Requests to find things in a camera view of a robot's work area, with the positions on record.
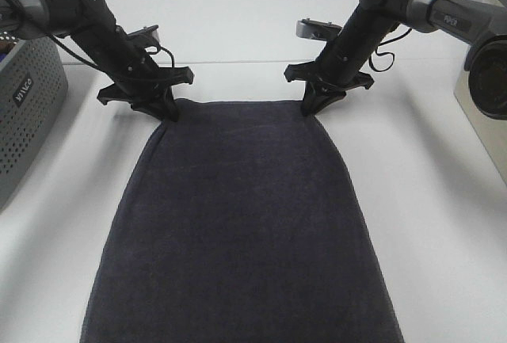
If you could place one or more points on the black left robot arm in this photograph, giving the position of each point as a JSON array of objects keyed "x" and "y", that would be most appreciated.
[{"x": 125, "y": 57}]

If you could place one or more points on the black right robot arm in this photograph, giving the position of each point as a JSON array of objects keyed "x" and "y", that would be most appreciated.
[{"x": 482, "y": 26}]

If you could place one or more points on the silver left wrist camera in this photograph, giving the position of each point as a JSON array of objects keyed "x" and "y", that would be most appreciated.
[{"x": 147, "y": 37}]

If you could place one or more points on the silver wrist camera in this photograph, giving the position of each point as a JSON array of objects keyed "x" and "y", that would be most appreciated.
[
  {"x": 147, "y": 37},
  {"x": 316, "y": 30}
]

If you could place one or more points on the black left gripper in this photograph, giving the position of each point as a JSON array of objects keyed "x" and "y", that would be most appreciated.
[{"x": 152, "y": 96}]

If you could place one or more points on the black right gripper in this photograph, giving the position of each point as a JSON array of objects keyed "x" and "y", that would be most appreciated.
[{"x": 335, "y": 74}]

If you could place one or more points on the dark grey towel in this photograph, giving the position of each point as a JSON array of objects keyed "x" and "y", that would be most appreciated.
[{"x": 239, "y": 224}]

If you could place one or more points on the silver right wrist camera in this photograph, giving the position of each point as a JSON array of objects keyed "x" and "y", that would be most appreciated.
[{"x": 316, "y": 30}]

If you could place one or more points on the beige fabric storage bin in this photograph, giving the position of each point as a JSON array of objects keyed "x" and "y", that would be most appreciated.
[{"x": 492, "y": 133}]

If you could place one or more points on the grey perforated plastic basket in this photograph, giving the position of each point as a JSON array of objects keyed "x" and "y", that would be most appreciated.
[{"x": 33, "y": 89}]

